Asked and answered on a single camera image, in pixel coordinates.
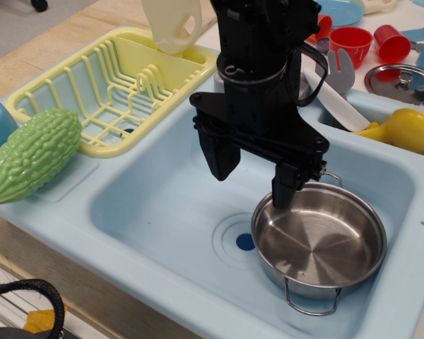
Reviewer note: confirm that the stainless steel pot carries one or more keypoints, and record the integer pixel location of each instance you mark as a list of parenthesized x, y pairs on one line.
[(325, 244)]

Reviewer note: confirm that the light blue toy sink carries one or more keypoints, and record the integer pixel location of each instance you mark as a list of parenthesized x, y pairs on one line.
[(155, 223)]

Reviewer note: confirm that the small purple cup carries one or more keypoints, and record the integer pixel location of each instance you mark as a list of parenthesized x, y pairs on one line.
[(323, 45)]

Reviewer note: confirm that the cream plastic jug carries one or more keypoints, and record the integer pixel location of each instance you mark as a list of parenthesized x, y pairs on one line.
[(175, 25)]

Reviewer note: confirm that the steel pot lid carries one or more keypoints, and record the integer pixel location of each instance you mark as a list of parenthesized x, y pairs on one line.
[(401, 82)]

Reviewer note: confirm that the cream plastic object top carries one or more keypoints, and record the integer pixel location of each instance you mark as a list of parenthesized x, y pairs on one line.
[(376, 6)]

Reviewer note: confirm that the red plastic cup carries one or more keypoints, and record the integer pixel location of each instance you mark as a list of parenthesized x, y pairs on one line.
[(391, 45)]

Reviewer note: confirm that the blue spatula handle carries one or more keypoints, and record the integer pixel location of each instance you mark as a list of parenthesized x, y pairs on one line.
[(414, 35)]

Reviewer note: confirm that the red cup behind arm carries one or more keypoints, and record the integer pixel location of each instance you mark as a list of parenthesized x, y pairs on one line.
[(325, 23)]

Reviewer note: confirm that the yellow dish drying rack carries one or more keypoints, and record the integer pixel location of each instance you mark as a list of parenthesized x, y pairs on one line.
[(120, 85)]

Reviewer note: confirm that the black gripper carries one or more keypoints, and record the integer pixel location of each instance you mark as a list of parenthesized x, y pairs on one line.
[(266, 123)]

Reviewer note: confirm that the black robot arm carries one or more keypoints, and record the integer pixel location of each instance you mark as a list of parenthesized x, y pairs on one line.
[(261, 47)]

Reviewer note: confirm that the black caster wheel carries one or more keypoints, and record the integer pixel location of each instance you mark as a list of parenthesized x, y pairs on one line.
[(39, 5)]

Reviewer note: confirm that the grey plastic fork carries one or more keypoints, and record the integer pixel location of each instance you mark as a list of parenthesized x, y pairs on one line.
[(341, 72)]

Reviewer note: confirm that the blue plastic plate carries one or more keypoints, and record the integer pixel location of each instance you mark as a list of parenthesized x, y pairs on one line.
[(343, 13)]

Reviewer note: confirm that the green bitter gourd toy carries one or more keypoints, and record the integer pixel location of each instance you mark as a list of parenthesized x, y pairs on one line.
[(37, 152)]

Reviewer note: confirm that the red bowl cup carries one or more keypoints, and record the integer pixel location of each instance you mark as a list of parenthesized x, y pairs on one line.
[(354, 41)]

